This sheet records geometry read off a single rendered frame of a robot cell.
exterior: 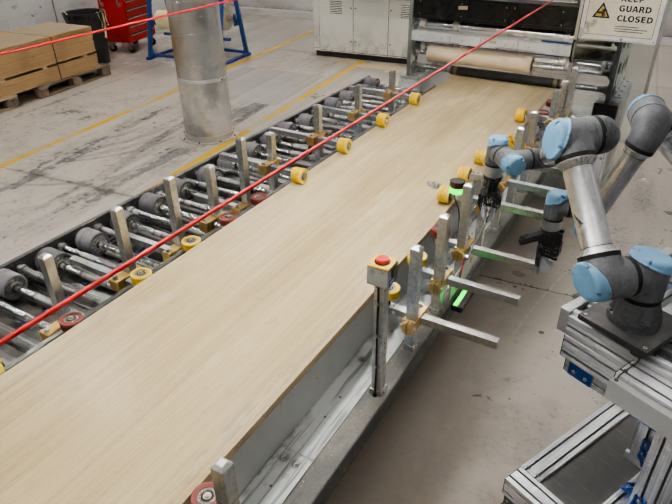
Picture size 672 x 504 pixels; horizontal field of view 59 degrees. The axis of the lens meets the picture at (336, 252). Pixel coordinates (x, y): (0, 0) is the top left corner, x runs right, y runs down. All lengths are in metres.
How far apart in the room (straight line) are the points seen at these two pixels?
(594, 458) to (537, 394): 0.59
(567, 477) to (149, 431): 1.59
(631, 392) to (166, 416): 1.29
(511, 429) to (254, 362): 1.48
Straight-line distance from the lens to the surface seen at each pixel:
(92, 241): 2.82
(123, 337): 2.08
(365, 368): 2.25
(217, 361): 1.90
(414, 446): 2.83
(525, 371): 3.28
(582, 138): 1.84
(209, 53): 5.87
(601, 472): 2.65
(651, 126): 2.12
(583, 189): 1.81
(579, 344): 2.06
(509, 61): 4.64
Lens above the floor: 2.15
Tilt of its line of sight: 32 degrees down
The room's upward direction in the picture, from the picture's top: 1 degrees counter-clockwise
